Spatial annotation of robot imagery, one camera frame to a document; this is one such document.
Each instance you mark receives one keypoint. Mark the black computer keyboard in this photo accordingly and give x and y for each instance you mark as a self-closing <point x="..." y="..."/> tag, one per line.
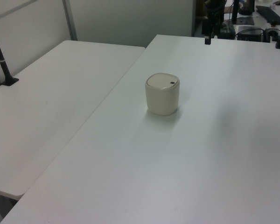
<point x="269" y="13"/>

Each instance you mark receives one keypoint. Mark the black camera stand pole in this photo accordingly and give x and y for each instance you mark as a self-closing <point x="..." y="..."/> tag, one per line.
<point x="1" y="58"/>

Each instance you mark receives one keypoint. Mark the beige plastic trash bin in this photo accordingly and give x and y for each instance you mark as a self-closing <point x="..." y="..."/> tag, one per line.
<point x="162" y="102"/>

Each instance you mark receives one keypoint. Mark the beige trash bin lid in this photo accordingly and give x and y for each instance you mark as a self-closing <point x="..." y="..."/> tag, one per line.
<point x="162" y="81"/>

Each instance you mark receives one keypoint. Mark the white side table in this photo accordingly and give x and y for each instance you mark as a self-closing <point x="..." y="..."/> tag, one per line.
<point x="49" y="105"/>

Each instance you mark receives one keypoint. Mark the black Franka gripper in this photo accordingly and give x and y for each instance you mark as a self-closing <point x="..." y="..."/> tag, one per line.
<point x="208" y="27"/>

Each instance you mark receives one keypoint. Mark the black monitor stand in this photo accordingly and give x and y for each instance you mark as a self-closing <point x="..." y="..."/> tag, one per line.
<point x="240" y="16"/>

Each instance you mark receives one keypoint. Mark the grey partition frame post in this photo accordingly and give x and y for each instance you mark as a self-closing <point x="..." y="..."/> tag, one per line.
<point x="70" y="18"/>

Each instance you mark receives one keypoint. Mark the green and black device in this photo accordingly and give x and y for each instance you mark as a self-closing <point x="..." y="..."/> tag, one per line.
<point x="227" y="29"/>

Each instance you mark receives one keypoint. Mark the black electronics box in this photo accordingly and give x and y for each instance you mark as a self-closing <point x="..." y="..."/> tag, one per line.
<point x="249" y="32"/>

